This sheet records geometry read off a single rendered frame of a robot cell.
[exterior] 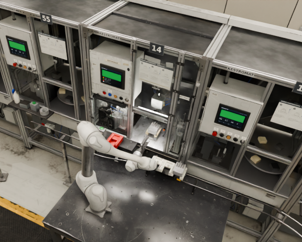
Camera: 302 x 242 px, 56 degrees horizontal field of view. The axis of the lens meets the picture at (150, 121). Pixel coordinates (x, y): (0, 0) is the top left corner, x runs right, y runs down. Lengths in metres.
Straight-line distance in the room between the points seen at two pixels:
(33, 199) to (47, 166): 0.50
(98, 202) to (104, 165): 0.60
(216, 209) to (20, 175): 2.47
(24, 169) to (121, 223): 1.85
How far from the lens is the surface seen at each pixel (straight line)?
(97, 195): 2.54
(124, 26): 2.64
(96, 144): 2.14
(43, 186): 3.87
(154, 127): 3.00
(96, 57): 2.62
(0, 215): 3.76
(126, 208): 2.76
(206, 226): 2.78
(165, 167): 2.87
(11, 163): 4.22
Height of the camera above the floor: 3.03
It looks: 41 degrees down
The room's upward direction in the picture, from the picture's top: 6 degrees clockwise
